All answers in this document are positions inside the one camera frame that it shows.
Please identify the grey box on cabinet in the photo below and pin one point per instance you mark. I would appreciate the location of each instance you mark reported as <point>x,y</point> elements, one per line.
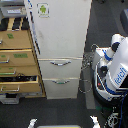
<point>14,11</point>

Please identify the green android sticker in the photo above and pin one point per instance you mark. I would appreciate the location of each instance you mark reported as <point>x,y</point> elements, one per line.
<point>43,9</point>

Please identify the lower fridge drawer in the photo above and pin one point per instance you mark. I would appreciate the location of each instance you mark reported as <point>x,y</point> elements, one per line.
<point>61,88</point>

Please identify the white fridge body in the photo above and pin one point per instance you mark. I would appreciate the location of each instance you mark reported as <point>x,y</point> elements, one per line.
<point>59,28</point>

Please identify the white blue robot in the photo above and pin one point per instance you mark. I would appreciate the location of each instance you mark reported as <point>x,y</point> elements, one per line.
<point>110,66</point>

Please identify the wooden drawer cabinet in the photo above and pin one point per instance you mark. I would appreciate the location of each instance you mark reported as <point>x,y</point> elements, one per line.
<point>19,68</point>

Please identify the upper fridge drawer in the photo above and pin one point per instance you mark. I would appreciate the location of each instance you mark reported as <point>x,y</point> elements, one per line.
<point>60,68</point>

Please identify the fridge drawer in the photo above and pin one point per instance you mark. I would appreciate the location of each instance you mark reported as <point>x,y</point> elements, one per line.
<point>61,88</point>
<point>60,68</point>

